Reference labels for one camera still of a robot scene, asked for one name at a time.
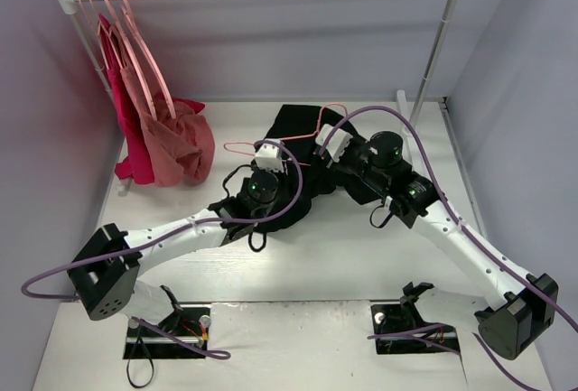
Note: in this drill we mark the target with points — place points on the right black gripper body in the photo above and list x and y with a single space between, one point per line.
342 163

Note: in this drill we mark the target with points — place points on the pink plastic hanger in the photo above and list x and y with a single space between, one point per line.
313 134

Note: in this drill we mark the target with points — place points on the black t shirt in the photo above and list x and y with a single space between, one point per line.
318 180

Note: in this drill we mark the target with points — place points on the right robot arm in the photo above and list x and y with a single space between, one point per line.
511 311

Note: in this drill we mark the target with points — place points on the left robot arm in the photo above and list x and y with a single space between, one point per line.
112 285

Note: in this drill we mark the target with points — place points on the salmon pink shirt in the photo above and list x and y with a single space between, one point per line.
179 148

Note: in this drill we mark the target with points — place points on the crimson red shirt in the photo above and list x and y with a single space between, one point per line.
137 164

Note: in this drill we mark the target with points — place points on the pink hanger with salmon shirt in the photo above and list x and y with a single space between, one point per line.
92 5

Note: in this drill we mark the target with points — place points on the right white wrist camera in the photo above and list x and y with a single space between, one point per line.
332 149

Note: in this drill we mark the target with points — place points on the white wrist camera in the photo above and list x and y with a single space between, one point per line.
269 156
332 149

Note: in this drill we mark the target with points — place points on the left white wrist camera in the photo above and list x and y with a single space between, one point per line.
269 156

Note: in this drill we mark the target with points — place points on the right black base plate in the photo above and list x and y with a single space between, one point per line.
409 335

